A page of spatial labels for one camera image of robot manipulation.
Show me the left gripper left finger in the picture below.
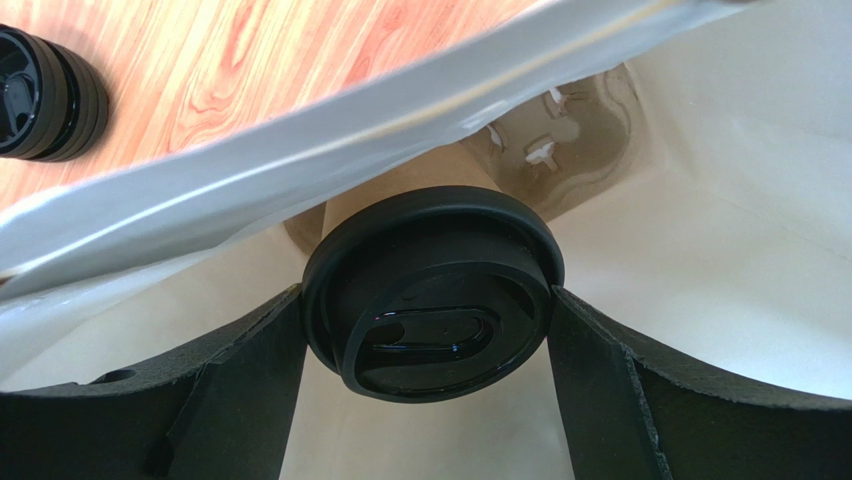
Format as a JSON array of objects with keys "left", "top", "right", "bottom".
[{"left": 1, "top": 287, "right": 307, "bottom": 479}]

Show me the beige paper bag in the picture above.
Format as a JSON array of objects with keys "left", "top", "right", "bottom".
[{"left": 1, "top": 1, "right": 851, "bottom": 479}]

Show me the single brown paper cup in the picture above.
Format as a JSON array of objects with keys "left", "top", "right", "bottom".
[{"left": 321, "top": 143, "right": 499, "bottom": 239}]

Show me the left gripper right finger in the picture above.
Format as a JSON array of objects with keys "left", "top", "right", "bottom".
[{"left": 548, "top": 288, "right": 851, "bottom": 479}]

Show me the stack of black lids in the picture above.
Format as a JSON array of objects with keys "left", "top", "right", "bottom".
[{"left": 1, "top": 25, "right": 110, "bottom": 163}]

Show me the single black cup lid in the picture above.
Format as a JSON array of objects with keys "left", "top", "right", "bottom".
[{"left": 302, "top": 186, "right": 565, "bottom": 403}]

